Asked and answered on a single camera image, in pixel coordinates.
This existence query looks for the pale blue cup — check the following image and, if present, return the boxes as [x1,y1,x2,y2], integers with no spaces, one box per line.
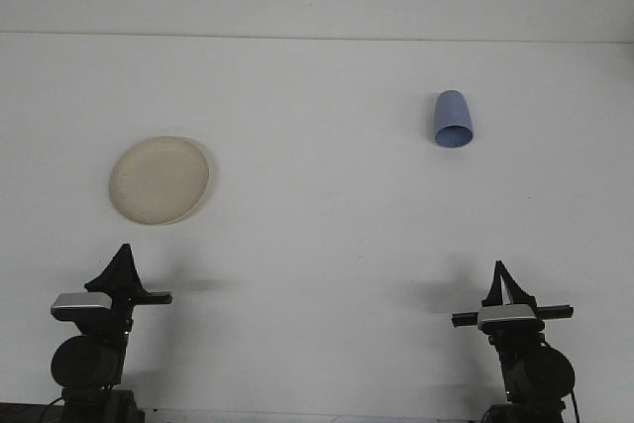
[432,89,475,151]

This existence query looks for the pale round plate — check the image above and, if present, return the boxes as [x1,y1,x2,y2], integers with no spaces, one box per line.
[108,135,217,227]

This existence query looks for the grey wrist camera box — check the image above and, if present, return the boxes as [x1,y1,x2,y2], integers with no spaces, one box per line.
[51,292,113,321]
[477,304,540,331]

